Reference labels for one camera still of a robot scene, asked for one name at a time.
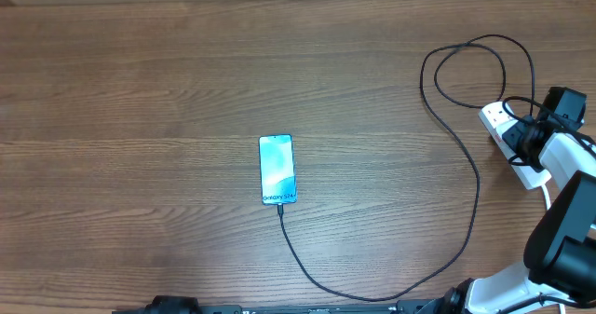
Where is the Samsung Galaxy smartphone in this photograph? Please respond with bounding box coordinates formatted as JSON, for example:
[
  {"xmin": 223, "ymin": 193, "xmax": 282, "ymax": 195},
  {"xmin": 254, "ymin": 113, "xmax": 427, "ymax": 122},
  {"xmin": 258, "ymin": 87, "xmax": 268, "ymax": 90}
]
[{"xmin": 258, "ymin": 134, "xmax": 297, "ymax": 205}]

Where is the black USB charging cable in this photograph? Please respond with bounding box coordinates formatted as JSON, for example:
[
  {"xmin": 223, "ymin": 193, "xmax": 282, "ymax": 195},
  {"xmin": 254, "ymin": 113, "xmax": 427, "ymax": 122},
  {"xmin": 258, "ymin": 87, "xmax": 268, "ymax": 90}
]
[{"xmin": 276, "ymin": 34, "xmax": 536, "ymax": 303}]

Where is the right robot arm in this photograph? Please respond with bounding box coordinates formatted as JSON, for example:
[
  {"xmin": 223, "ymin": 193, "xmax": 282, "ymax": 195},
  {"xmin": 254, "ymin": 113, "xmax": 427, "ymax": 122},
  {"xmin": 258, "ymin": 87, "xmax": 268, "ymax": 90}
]
[{"xmin": 423, "ymin": 87, "xmax": 595, "ymax": 313}]

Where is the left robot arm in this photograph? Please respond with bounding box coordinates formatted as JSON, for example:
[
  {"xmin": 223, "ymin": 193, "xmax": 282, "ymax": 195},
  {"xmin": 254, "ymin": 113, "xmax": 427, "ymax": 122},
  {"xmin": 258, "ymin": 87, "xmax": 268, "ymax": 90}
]
[{"xmin": 113, "ymin": 295, "xmax": 202, "ymax": 314}]

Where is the white power strip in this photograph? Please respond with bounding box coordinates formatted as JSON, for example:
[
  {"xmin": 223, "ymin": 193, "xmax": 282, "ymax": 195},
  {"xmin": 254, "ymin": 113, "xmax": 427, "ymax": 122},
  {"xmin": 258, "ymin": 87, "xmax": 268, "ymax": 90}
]
[{"xmin": 479, "ymin": 102, "xmax": 551, "ymax": 190}]

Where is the white power strip cord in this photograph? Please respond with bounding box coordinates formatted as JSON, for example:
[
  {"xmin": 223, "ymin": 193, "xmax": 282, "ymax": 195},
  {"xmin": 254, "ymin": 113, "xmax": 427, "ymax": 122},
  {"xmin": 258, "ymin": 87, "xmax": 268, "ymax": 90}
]
[{"xmin": 539, "ymin": 183, "xmax": 567, "ymax": 314}]

